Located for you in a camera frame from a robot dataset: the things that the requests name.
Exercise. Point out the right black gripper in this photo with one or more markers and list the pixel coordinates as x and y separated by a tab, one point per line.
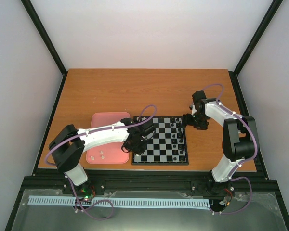
203	126

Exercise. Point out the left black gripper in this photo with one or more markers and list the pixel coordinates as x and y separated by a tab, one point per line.
139	151

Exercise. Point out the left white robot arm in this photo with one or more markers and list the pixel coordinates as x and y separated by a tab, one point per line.
68	146

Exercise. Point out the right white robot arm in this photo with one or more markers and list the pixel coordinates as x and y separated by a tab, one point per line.
240	139

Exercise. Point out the black king piece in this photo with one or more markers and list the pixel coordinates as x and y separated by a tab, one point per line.
180	135

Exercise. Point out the pink plastic tray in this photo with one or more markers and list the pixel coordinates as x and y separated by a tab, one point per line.
108	141

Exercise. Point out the black white chessboard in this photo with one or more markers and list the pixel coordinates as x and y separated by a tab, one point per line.
160	149

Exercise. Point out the black aluminium frame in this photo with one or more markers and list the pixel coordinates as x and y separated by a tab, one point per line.
148	180

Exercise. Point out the light blue cable duct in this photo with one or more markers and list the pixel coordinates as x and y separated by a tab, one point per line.
120	202

